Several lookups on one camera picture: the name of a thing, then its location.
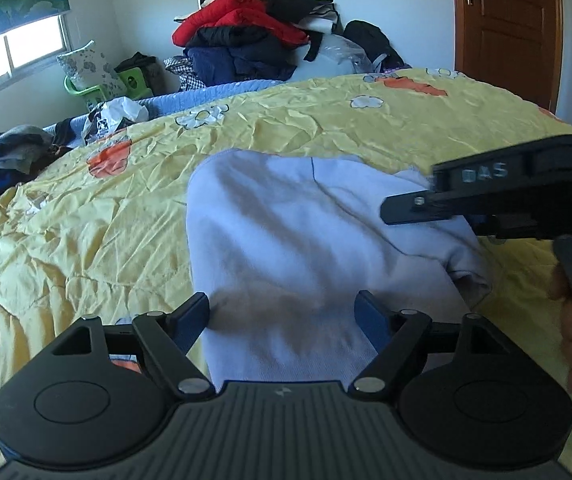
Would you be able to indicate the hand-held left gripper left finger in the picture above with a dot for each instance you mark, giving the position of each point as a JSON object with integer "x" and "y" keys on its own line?
{"x": 190, "y": 320}

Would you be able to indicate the crumpled white plastic bag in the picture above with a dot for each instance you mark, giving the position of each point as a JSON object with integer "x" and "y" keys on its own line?
{"x": 120, "y": 110}

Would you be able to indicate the black bag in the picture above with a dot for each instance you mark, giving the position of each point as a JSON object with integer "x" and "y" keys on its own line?
{"x": 135, "y": 60}

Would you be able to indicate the black white checked cloth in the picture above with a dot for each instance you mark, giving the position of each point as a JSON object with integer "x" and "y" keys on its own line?
{"x": 188, "y": 77}

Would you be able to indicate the yellow floral blanket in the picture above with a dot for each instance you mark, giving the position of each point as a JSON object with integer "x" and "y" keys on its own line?
{"x": 90, "y": 240}

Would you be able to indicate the green plastic chair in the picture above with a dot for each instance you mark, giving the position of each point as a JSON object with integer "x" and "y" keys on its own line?
{"x": 133, "y": 80}

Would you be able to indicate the light blue shirt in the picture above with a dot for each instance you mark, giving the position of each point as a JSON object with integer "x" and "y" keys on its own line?
{"x": 276, "y": 240}

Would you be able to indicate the navy blue jacket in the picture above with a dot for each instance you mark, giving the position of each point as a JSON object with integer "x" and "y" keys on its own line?
{"x": 210, "y": 62}

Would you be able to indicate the black jacket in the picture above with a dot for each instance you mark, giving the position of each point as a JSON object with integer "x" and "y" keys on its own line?
{"x": 291, "y": 5}

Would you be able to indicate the blue bedsheet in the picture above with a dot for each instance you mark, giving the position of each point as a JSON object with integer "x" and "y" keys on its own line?
{"x": 205, "y": 95}

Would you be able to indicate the brown wooden door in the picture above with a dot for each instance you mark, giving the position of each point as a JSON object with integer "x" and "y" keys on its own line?
{"x": 506, "y": 35}

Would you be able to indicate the window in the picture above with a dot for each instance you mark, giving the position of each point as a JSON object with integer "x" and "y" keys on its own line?
{"x": 30, "y": 50}

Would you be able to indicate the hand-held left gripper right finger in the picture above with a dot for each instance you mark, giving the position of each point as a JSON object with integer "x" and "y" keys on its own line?
{"x": 372, "y": 317}

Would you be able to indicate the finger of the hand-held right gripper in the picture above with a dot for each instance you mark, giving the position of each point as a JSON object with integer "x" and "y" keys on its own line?
{"x": 411, "y": 207}

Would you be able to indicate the grey floral pillow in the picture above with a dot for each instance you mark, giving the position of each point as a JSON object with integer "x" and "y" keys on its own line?
{"x": 88, "y": 65}

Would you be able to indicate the black backpack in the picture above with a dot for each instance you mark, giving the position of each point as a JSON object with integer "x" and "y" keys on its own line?
{"x": 366, "y": 40}

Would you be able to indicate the red jacket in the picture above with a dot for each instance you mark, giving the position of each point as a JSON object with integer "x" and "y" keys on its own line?
{"x": 225, "y": 7}

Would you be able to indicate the clear plastic bag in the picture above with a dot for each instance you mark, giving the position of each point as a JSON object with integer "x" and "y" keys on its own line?
{"x": 336, "y": 55}

